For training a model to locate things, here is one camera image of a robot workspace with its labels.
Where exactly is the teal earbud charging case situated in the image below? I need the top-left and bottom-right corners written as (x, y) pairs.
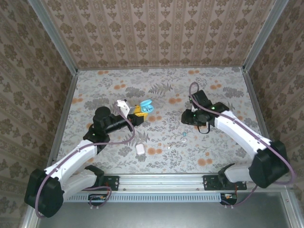
top-left (139, 99), bottom-right (155, 114)

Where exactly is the grey metal sheet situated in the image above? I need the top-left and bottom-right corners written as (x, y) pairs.
top-left (22, 191), bottom-right (299, 228)

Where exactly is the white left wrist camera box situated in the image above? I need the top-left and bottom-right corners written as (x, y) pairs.
top-left (115, 99), bottom-right (132, 118)

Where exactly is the thin black cable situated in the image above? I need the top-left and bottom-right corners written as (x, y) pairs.
top-left (196, 123), bottom-right (211, 134)

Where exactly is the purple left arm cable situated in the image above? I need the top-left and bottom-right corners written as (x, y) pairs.
top-left (35, 104), bottom-right (136, 219)

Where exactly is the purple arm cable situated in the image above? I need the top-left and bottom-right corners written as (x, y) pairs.
top-left (188, 82), bottom-right (297, 210)
top-left (35, 104), bottom-right (136, 219)

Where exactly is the aluminium table edge rail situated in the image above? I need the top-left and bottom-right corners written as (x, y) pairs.
top-left (242, 67), bottom-right (270, 141)
top-left (47, 70), bottom-right (78, 167)

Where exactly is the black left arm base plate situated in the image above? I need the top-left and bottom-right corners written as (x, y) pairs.
top-left (94, 175), bottom-right (120, 191)

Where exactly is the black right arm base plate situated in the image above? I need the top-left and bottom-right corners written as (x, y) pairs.
top-left (202, 175), bottom-right (247, 191)

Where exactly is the aluminium mounting rail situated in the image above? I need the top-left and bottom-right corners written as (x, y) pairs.
top-left (96, 173), bottom-right (292, 193)

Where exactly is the grey slotted cable duct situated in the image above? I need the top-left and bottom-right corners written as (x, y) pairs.
top-left (62, 192), bottom-right (223, 203)

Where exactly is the aluminium frame post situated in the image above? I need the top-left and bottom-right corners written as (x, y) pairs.
top-left (27, 0), bottom-right (79, 76)
top-left (242, 0), bottom-right (290, 72)

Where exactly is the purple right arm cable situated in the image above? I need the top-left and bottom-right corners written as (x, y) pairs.
top-left (188, 82), bottom-right (297, 210)

